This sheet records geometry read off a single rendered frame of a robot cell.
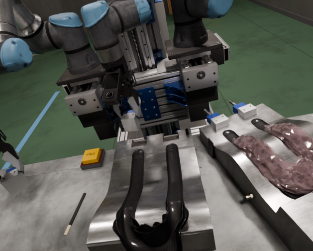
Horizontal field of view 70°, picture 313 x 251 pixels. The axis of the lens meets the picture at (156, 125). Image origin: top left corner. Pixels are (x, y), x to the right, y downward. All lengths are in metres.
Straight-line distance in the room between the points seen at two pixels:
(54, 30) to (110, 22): 0.43
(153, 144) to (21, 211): 0.50
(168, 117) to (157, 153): 0.47
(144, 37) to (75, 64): 0.33
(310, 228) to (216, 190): 0.26
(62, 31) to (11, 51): 0.42
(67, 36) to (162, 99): 0.49
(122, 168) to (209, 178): 0.27
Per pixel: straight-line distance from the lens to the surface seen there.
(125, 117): 0.77
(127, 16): 0.69
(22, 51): 0.67
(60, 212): 0.82
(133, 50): 1.15
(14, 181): 0.79
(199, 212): 0.50
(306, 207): 0.56
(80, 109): 1.01
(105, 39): 0.66
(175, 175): 0.64
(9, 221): 0.92
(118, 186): 0.66
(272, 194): 0.61
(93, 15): 0.66
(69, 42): 1.04
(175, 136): 0.77
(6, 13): 0.72
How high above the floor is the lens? 1.36
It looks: 36 degrees down
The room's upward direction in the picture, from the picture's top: 16 degrees counter-clockwise
